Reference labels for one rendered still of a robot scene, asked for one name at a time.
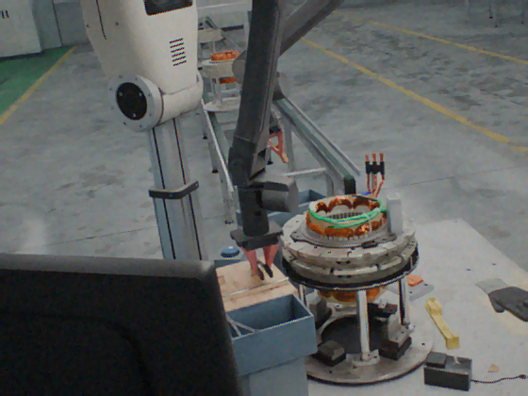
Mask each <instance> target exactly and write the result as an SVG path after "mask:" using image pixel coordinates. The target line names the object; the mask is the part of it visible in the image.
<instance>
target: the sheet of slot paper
mask: <svg viewBox="0 0 528 396"><path fill-rule="evenodd" d="M511 274H512V275H514V277H515V278H516V279H518V280H519V281H515V282H510V281H509V280H508V279H506V278H505V277H504V276H503V275H502V274H500V275H496V276H491V277H488V278H484V279H485V280H488V279H491V278H495V277H498V278H501V279H502V280H503V282H505V283H506V284H508V285H512V286H515V287H519V288H521V289H526V290H527V291H528V278H527V277H526V275H525V274H524V273H523V272H521V271H516V272H511ZM473 298H474V299H475V300H476V301H477V302H478V303H480V305H481V306H482V307H483V308H485V309H486V310H487V311H488V312H489V313H490V314H492V316H493V317H494V318H495V319H496V320H497V321H498V322H499V323H500V324H501V325H503V326H504V327H505V329H506V330H507V331H508V332H509V333H511V334H512V335H513V336H514V337H515V338H522V337H527V336H528V322H524V321H523V320H521V319H520V318H518V317H517V316H516V315H514V314H513V313H511V312H509V311H508V310H506V309H505V310H504V313H500V314H499V313H496V312H494V310H493V308H492V304H491V302H490V301H489V297H488V295H487V294H483V295H479V296H474V297H473Z"/></svg>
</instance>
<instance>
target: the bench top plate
mask: <svg viewBox="0 0 528 396"><path fill-rule="evenodd" d="M415 228H416V229H415V234H414V235H415V238H416V242H417V241H418V244H419V246H418V249H419V252H420V261H419V264H418V266H417V271H416V269H414V270H413V271H412V273H411V274H412V275H414V274H416V275H417V276H419V277H422V278H423V281H424V280H425V281H427V282H429V283H431V284H434V290H432V291H430V292H429V293H427V294H425V295H423V296H422V297H420V298H419V299H415V300H413V301H412V302H411V301H409V304H410V305H412V306H413V307H414V308H416V309H417V310H419V311H421V312H422V313H423V314H424V316H425V317H426V318H427V319H428V320H429V321H430V322H431V324H432V325H433V327H434V330H435V343H434V347H433V349H432V351H431V352H438V353H444V354H448V355H452V354H453V355H457V356H463V357H469V358H472V379H476V380H481V381H494V379H495V380H496V381H498V380H499V379H501V378H505V377H516V376H518V375H520V374H522V373H523V374H525V375H527V378H526V379H520V378H517V379H505V380H502V381H498V382H496V383H492V384H491V383H480V382H474V381H471V382H470V389H469V391H465V390H460V389H453V388H439V387H432V386H427V385H425V384H424V375H423V365H424V363H425V361H426V358H427V357H426V358H425V359H424V360H423V361H422V362H421V363H420V364H418V365H417V366H416V367H415V368H413V369H412V370H410V371H407V372H406V373H401V374H399V375H396V376H394V377H391V378H389V379H385V380H381V381H376V382H370V383H346V382H337V381H326V380H322V379H320V378H317V377H314V376H311V375H310V374H306V379H307V386H308V394H309V396H498V395H499V396H528V336H527V337H522V338H515V337H514V336H513V335H512V334H511V333H509V332H508V331H507V330H506V329H505V327H504V326H503V325H501V324H500V323H499V322H498V321H497V320H496V319H495V318H494V317H493V316H492V314H490V313H489V312H488V311H487V310H486V309H485V308H483V307H482V306H481V305H480V303H478V302H477V301H476V300H475V299H474V298H473V297H474V296H479V295H483V294H487V293H486V292H484V291H483V290H482V289H481V288H479V286H477V285H475V283H476V282H478V281H484V280H485V279H484V278H488V277H491V276H496V275H500V274H502V275H503V276H504V277H505V278H506V279H508V280H509V281H510V282H515V281H519V280H518V279H516V278H515V277H514V275H512V274H511V272H516V271H521V272H523V273H524V274H525V275H526V277H527V278H528V273H527V272H525V271H524V270H523V269H521V268H520V267H519V266H518V265H517V264H515V263H514V262H513V261H512V260H510V259H509V258H508V257H507V256H505V255H504V254H503V253H502V252H501V251H499V250H498V249H497V248H496V247H494V246H493V245H492V244H491V243H490V242H488V240H486V239H484V238H483V237H482V236H481V235H480V234H478V233H477V231H476V230H475V229H472V228H471V227H470V226H469V225H467V224H466V222H465V221H463V220H462V219H450V220H445V221H440V222H434V223H426V224H421V225H415ZM509 261H511V262H509ZM507 262H508V263H507ZM511 265H513V266H511ZM459 294H460V295H459ZM464 294H465V295H464ZM468 294H469V295H468ZM463 295H464V296H463ZM431 297H436V298H437V300H438V301H439V303H440V304H441V306H442V307H443V316H441V317H442V319H443V320H444V321H445V322H446V323H447V326H448V327H449V329H450V330H451V332H452V333H458V334H459V341H460V348H458V349H452V350H451V351H450V350H448V349H447V348H446V340H445V338H444V337H443V336H442V335H441V333H440V332H439V331H438V329H437V326H436V324H435V322H433V320H432V319H431V317H430V315H429V314H428V312H427V310H425V308H424V305H426V298H431ZM468 297H469V298H468ZM464 298H467V299H464ZM420 300H423V301H420ZM467 300H468V301H467ZM460 301H461V302H460ZM457 312H459V313H457ZM459 314H460V315H461V316H460V315H459ZM462 316H463V317H462ZM456 318H457V319H456ZM452 319H454V320H452ZM465 319H466V320H465ZM463 323H464V324H463ZM466 325H467V326H466ZM465 326H466V327H467V328H466V327H465ZM475 331H476V332H475ZM474 332H475V333H474ZM474 334H475V335H476V336H475V335H474ZM487 346H490V347H487ZM463 353H464V354H463ZM475 356H477V357H479V358H477V357H475ZM493 357H495V358H493ZM480 358H482V359H480ZM503 359H504V360H503ZM492 364H494V365H496V366H497V367H498V368H499V371H488V369H490V367H491V365H492ZM491 374H492V376H493V377H492V376H491ZM500 383H502V384H500ZM484 384H486V385H484ZM498 384H499V385H498ZM492 387H493V388H492ZM429 388H431V389H429ZM428 389H429V390H428ZM495 389H497V390H495ZM500 389H501V390H500ZM425 390H427V391H425ZM490 392H491V393H490ZM509 393H510V394H509Z"/></svg>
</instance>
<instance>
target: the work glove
mask: <svg viewBox="0 0 528 396"><path fill-rule="evenodd" d="M475 285H477V286H479V288H481V289H482V290H483V291H484V292H486V293H487V295H488V297H489V301H490V302H491V304H492V308H493V310H494V312H496V313H499V314H500V313H504V310H505V309H506V310H508V311H509V312H511V313H513V314H514V315H516V316H517V317H518V318H520V319H521V320H523V321H524V322H528V291H527V290H526V289H521V288H519V287H515V286H512V285H508V284H506V283H505V282H503V280H502V279H501V278H498V277H495V278H491V279H488V280H484V281H478V282H476V283H475Z"/></svg>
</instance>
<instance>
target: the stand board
mask: <svg viewBox="0 0 528 396"><path fill-rule="evenodd" d="M250 268H251V265H250V262H249V260H246V261H243V262H240V263H237V264H233V265H230V266H223V267H220V268H217V269H216V271H217V275H218V276H223V275H224V278H225V284H223V285H221V295H222V296H224V295H227V294H231V293H233V292H237V291H241V290H243V289H248V288H251V287H255V286H261V285H265V284H268V283H271V282H274V281H277V280H280V279H283V278H286V276H284V275H283V274H282V273H281V272H280V271H279V270H278V268H277V267H276V266H274V265H273V264H272V265H271V270H272V273H273V277H272V278H270V277H269V276H268V275H267V274H266V272H265V271H264V268H263V271H264V277H265V280H262V281H261V280H260V278H259V276H257V275H256V276H251V269H250ZM292 292H293V293H294V294H295V295H296V296H297V297H298V298H299V294H298V290H297V289H296V288H295V287H294V286H293V285H292V284H291V283H290V282H289V285H286V286H280V287H277V288H274V289H269V290H265V291H261V292H259V293H256V294H253V295H250V296H243V297H240V298H238V299H234V300H231V301H228V302H224V303H223V305H224V308H225V311H228V310H231V309H234V308H238V307H241V306H244V305H251V304H255V303H258V302H261V301H264V300H268V299H271V298H273V297H277V296H283V295H286V294H290V293H292Z"/></svg>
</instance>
